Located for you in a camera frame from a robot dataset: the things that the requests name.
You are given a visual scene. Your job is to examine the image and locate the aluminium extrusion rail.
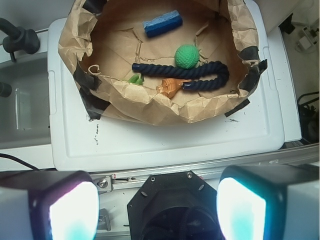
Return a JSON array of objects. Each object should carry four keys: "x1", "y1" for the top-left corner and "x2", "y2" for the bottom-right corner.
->
[{"x1": 90, "y1": 143, "x2": 320, "y2": 194}]

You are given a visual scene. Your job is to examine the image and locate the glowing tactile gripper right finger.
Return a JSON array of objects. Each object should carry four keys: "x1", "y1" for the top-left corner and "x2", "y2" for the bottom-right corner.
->
[{"x1": 216, "y1": 164, "x2": 320, "y2": 240}]

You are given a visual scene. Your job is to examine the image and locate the black octagonal mount plate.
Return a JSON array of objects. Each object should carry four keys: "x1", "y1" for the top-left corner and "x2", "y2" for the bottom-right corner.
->
[{"x1": 127, "y1": 172, "x2": 224, "y2": 240}]

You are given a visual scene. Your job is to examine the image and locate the dark navy thick rope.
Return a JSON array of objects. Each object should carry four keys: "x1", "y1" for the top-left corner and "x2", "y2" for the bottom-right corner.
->
[{"x1": 131, "y1": 60, "x2": 230, "y2": 92}]

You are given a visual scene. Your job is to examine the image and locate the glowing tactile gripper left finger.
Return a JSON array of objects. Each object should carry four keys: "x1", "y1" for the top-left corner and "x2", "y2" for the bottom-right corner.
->
[{"x1": 0, "y1": 170, "x2": 100, "y2": 240}]

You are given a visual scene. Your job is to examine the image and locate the black cable left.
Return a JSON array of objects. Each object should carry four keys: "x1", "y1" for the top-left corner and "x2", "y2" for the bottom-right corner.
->
[{"x1": 0, "y1": 153, "x2": 42, "y2": 171}]

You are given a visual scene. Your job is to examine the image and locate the orange striped seashell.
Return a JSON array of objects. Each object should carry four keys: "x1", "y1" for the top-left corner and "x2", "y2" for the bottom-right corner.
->
[{"x1": 156, "y1": 78, "x2": 191, "y2": 99}]

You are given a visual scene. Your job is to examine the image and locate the small green plastic toy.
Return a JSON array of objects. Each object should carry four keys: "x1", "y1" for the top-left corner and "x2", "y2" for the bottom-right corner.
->
[{"x1": 128, "y1": 74, "x2": 144, "y2": 85}]

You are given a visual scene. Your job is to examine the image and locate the black cable bundle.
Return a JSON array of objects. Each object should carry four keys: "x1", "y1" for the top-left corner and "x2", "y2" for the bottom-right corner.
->
[{"x1": 296, "y1": 91, "x2": 320, "y2": 145}]

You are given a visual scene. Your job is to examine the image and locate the crumpled brown paper bin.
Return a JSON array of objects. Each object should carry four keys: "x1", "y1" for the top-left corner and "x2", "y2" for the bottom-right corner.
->
[{"x1": 58, "y1": 0, "x2": 268, "y2": 126}]

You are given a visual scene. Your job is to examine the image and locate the white plastic tray lid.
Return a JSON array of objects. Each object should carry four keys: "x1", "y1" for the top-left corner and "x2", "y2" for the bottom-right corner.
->
[{"x1": 48, "y1": 0, "x2": 285, "y2": 172}]

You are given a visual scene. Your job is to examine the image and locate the white power adapter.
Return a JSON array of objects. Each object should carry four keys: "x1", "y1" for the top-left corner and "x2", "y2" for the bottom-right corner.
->
[{"x1": 296, "y1": 26, "x2": 320, "y2": 53}]

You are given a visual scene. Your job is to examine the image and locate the green textured rubber ball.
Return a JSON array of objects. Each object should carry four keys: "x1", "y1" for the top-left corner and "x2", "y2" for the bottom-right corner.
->
[{"x1": 174, "y1": 44, "x2": 200, "y2": 70}]

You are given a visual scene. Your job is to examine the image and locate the clear plastic container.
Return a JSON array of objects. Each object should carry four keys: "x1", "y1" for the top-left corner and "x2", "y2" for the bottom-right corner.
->
[{"x1": 0, "y1": 54, "x2": 51, "y2": 150}]

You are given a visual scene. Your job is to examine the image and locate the blue sponge block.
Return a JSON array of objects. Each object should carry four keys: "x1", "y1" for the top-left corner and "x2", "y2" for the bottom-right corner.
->
[{"x1": 142, "y1": 10, "x2": 183, "y2": 38}]

